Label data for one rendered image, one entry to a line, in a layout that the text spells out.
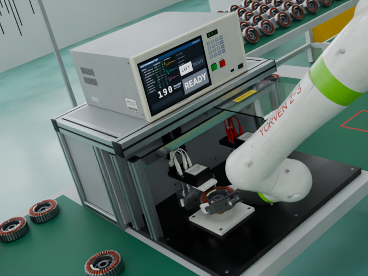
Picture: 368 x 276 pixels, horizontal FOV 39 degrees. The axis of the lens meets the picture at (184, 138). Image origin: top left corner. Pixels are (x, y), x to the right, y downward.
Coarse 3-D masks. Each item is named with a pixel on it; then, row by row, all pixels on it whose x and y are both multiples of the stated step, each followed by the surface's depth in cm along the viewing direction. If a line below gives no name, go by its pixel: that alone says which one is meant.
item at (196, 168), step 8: (192, 168) 164; (200, 168) 162; (208, 168) 162; (176, 176) 167; (184, 176) 164; (192, 176) 160; (200, 176) 160; (208, 176) 162; (192, 184) 161; (200, 184) 161; (208, 184) 161; (184, 192) 170
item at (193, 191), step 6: (180, 192) 171; (186, 192) 170; (192, 192) 170; (198, 192) 171; (180, 198) 171; (186, 198) 168; (192, 198) 170; (198, 198) 172; (180, 204) 173; (186, 204) 170; (192, 204) 171
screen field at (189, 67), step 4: (200, 56) 162; (192, 60) 160; (196, 60) 161; (200, 60) 162; (188, 64) 159; (192, 64) 160; (196, 64) 161; (200, 64) 162; (204, 64) 163; (180, 68) 157; (184, 68) 158; (188, 68) 160; (192, 68) 160; (180, 72) 158; (184, 72) 159
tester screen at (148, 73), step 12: (180, 48) 156; (192, 48) 159; (156, 60) 151; (168, 60) 154; (180, 60) 157; (204, 60) 163; (144, 72) 149; (156, 72) 152; (168, 72) 155; (192, 72) 161; (144, 84) 150; (156, 84) 153; (168, 84) 156; (180, 84) 159; (204, 84) 165; (156, 96) 154; (168, 96) 157; (180, 96) 160; (156, 108) 154
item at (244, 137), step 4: (248, 132) 178; (240, 136) 176; (244, 136) 176; (248, 136) 175; (220, 140) 182; (224, 140) 182; (236, 140) 175; (240, 140) 174; (244, 140) 173; (220, 144) 183; (224, 144) 181; (228, 144) 179; (232, 144) 178; (236, 144) 176; (240, 144) 175; (232, 148) 181; (236, 148) 177
